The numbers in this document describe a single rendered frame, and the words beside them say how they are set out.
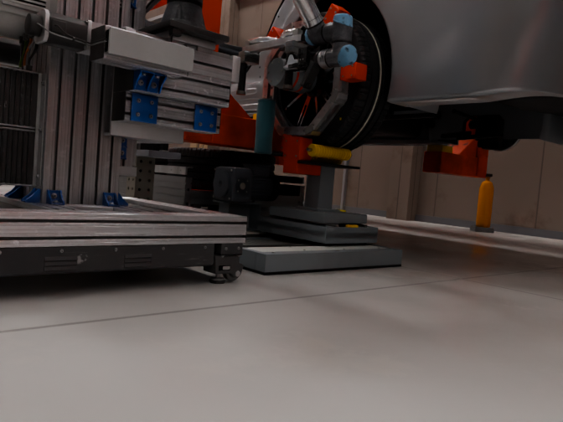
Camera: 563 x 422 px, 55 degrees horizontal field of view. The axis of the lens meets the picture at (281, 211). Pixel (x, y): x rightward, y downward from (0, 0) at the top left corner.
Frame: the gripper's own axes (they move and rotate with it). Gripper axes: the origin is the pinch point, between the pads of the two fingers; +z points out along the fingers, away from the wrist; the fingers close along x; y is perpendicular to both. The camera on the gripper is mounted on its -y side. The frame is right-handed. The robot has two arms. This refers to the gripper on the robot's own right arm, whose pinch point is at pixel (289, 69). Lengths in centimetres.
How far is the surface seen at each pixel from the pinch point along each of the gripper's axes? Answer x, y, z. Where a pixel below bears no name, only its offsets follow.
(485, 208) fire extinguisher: -371, -58, 107
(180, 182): 4, -53, 76
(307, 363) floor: 76, -83, -102
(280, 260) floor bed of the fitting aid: 16, -78, -23
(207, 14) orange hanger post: 5, 32, 60
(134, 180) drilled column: 31, -53, 74
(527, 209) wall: -413, -55, 83
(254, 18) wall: -402, 223, 573
